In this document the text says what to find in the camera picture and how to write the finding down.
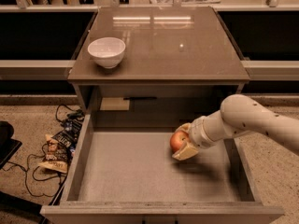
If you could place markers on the grey cabinet with glossy top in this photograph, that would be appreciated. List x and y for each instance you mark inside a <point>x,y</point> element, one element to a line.
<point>170,52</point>

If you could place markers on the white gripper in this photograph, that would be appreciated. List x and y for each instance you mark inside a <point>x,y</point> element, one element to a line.
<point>198,133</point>

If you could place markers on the open grey drawer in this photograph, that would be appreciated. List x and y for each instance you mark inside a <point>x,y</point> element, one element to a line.
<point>123,172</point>

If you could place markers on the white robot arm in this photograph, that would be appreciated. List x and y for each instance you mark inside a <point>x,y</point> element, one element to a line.
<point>238,115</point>

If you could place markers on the red apple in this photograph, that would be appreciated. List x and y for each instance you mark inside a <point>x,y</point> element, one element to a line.
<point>177,140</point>

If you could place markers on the white ceramic bowl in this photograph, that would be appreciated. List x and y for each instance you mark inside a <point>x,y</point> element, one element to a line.
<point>107,52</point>

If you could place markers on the tan snack bag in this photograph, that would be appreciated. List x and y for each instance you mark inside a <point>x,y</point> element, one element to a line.
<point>56,158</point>

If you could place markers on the dark snack bag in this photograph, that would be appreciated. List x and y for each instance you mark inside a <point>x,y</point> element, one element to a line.
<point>68,136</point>

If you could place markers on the black object at left edge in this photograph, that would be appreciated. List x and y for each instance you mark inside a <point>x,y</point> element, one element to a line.
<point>8,145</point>

